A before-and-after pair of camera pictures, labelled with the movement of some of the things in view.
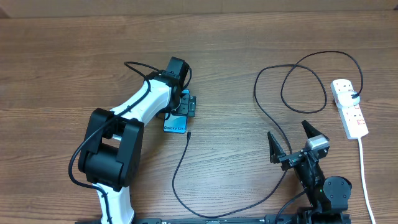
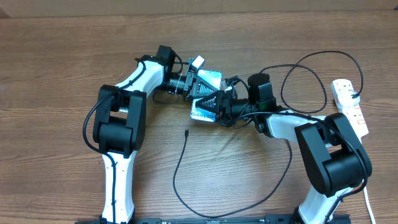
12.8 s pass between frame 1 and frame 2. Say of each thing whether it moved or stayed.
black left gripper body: moved
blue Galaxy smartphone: moved
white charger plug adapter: stayed
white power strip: stayed
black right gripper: moved
